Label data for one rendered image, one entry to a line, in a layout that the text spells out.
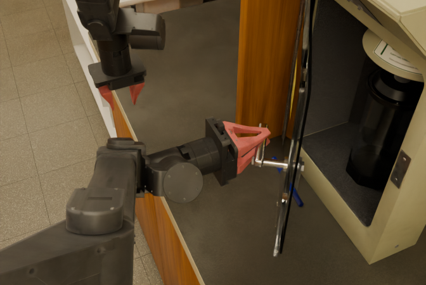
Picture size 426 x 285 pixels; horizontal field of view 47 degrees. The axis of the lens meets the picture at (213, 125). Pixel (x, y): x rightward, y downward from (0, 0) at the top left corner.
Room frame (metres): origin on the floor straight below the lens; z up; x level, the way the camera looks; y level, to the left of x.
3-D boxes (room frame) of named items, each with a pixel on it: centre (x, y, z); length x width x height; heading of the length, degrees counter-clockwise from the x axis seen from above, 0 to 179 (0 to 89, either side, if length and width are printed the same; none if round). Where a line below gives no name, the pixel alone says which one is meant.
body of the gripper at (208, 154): (0.52, 0.02, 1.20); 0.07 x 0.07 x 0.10; 24
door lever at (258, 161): (0.54, -0.09, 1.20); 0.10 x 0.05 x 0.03; 170
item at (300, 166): (0.50, -0.13, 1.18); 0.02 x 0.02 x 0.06; 80
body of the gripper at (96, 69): (0.77, 0.19, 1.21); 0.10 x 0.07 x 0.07; 114
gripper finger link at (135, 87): (0.77, 0.18, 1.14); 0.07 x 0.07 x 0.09; 24
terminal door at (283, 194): (0.61, -0.13, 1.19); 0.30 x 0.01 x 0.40; 170
